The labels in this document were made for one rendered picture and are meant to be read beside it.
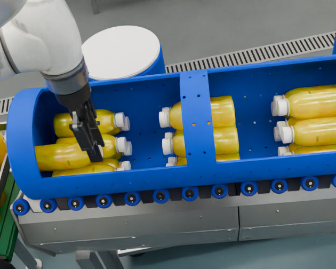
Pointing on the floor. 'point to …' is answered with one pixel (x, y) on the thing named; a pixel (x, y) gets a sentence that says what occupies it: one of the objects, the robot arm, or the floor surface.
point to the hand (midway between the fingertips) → (94, 144)
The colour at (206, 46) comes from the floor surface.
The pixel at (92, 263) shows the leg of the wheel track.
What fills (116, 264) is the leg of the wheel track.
